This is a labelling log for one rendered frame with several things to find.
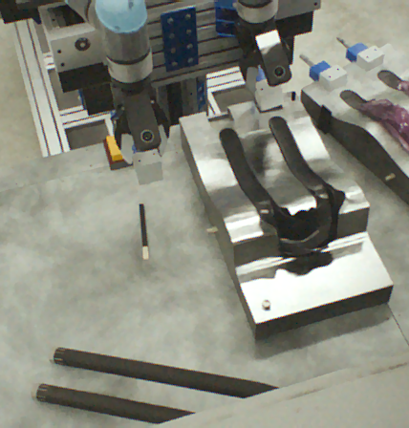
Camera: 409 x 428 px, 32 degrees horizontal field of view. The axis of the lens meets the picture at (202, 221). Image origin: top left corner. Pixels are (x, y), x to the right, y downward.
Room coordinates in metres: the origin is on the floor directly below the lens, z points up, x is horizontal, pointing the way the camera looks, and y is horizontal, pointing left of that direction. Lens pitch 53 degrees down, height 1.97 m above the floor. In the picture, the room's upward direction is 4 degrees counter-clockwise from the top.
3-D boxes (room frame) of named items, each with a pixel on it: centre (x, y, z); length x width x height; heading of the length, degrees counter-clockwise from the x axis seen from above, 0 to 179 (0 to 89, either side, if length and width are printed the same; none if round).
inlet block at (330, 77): (1.25, -0.29, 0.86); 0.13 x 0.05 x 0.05; 30
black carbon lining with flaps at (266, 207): (0.90, -0.16, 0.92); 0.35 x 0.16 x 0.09; 13
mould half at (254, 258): (0.88, -0.15, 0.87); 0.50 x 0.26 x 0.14; 13
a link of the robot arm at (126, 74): (0.95, 0.11, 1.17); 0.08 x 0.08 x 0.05
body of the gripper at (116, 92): (0.96, 0.11, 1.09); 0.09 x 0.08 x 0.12; 13
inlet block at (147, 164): (0.98, 0.11, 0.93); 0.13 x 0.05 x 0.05; 13
